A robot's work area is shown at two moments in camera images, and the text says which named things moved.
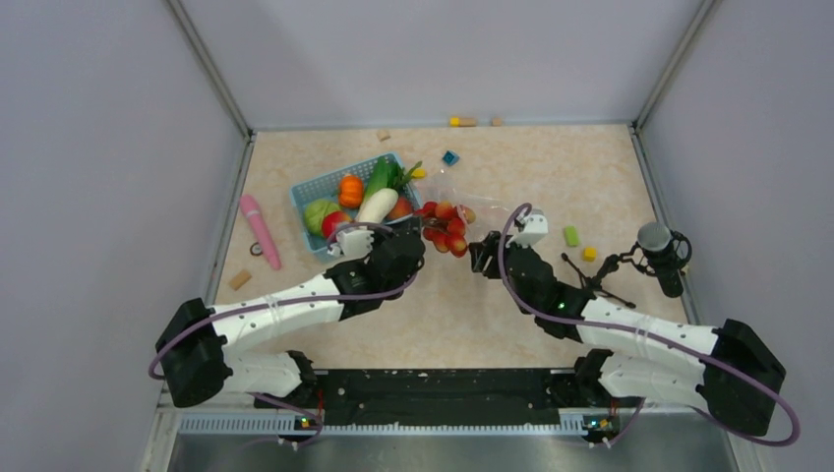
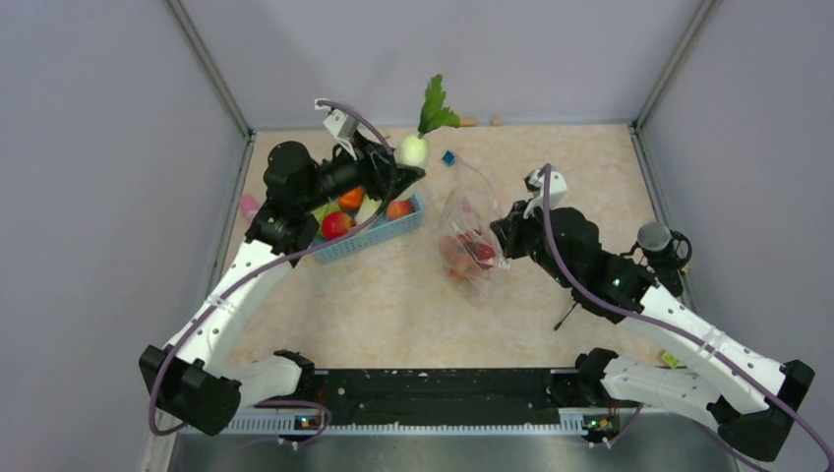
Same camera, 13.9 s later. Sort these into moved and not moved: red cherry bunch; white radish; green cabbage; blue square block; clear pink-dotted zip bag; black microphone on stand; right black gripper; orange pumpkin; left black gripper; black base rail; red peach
Moved: left black gripper; clear pink-dotted zip bag; right black gripper; white radish; red cherry bunch
Not moved: black microphone on stand; red peach; orange pumpkin; green cabbage; blue square block; black base rail
